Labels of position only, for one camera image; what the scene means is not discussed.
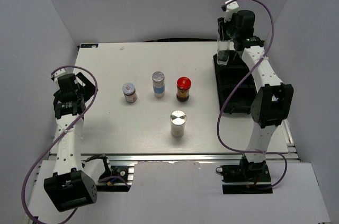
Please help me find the dark liquid glass cruet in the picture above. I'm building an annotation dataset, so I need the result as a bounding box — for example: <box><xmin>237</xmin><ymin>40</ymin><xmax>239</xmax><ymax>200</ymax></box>
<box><xmin>217</xmin><ymin>35</ymin><xmax>230</xmax><ymax>66</ymax></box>

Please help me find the small jar white lid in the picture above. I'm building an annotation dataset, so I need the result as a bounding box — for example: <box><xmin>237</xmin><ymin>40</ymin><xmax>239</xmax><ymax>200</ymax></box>
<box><xmin>122</xmin><ymin>83</ymin><xmax>138</xmax><ymax>103</ymax></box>

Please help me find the red lid sauce jar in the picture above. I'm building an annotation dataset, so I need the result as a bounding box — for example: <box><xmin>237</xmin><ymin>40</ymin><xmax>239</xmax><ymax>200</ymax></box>
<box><xmin>176</xmin><ymin>77</ymin><xmax>191</xmax><ymax>102</ymax></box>

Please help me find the blue label shaker bottle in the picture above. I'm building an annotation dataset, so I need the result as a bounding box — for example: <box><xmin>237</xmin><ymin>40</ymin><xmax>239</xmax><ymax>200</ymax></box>
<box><xmin>151</xmin><ymin>71</ymin><xmax>165</xmax><ymax>98</ymax></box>

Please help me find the silver lid white shaker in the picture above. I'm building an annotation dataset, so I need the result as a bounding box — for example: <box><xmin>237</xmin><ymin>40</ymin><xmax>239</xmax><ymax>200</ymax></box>
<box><xmin>170</xmin><ymin>110</ymin><xmax>187</xmax><ymax>138</ymax></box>

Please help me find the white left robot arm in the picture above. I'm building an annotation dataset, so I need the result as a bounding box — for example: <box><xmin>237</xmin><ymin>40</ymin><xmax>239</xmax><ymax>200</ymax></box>
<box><xmin>43</xmin><ymin>72</ymin><xmax>97</xmax><ymax>212</ymax></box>

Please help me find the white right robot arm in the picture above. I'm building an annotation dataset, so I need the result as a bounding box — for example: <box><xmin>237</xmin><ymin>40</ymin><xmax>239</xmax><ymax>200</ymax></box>
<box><xmin>218</xmin><ymin>9</ymin><xmax>294</xmax><ymax>181</ymax></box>

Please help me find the black condiment organizer tray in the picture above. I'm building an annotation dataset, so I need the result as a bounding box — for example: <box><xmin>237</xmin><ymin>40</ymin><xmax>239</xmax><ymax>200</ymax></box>
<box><xmin>213</xmin><ymin>51</ymin><xmax>257</xmax><ymax>114</ymax></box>

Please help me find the blue logo sticker left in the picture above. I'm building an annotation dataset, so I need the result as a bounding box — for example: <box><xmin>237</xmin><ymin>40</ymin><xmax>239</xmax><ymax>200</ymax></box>
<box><xmin>80</xmin><ymin>43</ymin><xmax>99</xmax><ymax>49</ymax></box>

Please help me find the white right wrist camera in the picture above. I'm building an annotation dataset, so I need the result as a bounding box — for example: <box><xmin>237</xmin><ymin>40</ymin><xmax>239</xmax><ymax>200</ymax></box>
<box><xmin>221</xmin><ymin>0</ymin><xmax>239</xmax><ymax>23</ymax></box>

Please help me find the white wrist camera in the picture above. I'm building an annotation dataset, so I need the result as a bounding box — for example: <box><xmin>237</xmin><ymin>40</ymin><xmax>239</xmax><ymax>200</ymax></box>
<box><xmin>221</xmin><ymin>0</ymin><xmax>239</xmax><ymax>23</ymax></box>
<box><xmin>50</xmin><ymin>69</ymin><xmax>69</xmax><ymax>84</ymax></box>

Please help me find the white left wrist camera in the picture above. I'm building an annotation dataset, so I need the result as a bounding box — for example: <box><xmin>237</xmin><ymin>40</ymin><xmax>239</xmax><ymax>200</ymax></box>
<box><xmin>50</xmin><ymin>69</ymin><xmax>69</xmax><ymax>84</ymax></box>

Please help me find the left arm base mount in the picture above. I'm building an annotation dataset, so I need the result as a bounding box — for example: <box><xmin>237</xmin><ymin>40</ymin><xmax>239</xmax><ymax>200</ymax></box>
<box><xmin>82</xmin><ymin>154</ymin><xmax>131</xmax><ymax>192</ymax></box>

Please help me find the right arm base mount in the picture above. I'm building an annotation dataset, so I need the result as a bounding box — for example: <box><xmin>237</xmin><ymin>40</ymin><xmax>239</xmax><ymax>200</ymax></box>
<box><xmin>216</xmin><ymin>156</ymin><xmax>273</xmax><ymax>195</ymax></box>

